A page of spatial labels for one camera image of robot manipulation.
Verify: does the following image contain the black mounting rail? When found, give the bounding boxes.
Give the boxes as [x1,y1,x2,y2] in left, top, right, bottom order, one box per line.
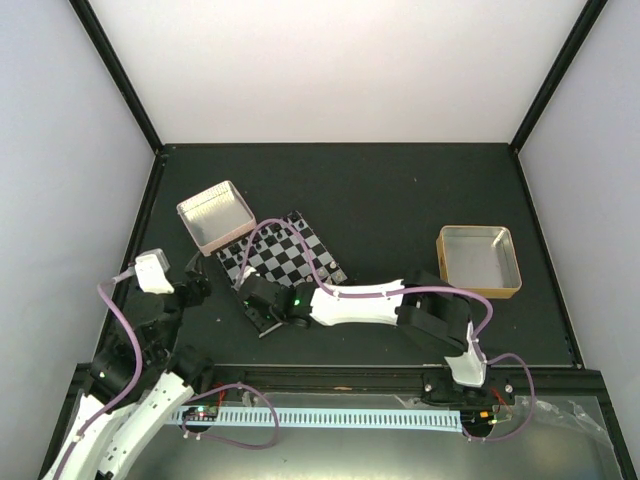
[199,364,516,404]

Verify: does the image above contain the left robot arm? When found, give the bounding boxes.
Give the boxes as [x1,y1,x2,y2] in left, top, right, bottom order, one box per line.
[44,252,215,479]

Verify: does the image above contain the pink metal tin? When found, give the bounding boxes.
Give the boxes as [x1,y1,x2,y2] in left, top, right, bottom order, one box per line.
[176,180,257,257]

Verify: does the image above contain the light blue cable duct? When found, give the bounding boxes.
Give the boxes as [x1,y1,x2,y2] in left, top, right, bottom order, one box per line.
[166,406,462,433]

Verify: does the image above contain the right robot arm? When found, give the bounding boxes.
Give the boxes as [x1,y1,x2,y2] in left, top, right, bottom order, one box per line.
[235,267,493,403]

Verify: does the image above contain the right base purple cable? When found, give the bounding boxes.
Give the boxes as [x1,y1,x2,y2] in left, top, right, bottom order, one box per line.
[462,352,539,444]

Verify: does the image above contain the gold metal tin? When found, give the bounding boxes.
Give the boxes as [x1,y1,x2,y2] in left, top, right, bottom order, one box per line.
[436,225,522,299]

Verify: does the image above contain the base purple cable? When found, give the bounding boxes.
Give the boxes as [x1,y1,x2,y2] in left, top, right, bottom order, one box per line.
[179,382,281,449]
[462,352,539,444]

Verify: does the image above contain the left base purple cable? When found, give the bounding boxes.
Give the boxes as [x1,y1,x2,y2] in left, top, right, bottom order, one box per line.
[179,382,281,449]

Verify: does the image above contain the black white chessboard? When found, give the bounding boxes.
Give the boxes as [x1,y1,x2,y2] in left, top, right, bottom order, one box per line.
[214,209,350,340]

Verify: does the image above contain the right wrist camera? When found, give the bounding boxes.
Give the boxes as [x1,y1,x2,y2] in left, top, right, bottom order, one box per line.
[240,266,258,282]

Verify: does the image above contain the black chess pieces row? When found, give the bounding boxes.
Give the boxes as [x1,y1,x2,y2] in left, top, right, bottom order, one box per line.
[216,224,304,270]

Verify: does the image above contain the right circuit board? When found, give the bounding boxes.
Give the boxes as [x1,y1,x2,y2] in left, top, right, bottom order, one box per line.
[461,410,513,427]

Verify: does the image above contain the circuit board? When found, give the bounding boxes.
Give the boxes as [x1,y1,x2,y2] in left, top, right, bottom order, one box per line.
[182,406,219,422]
[461,410,513,427]

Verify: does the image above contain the left circuit board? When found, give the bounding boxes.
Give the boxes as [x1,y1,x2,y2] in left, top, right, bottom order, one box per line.
[182,406,219,422]

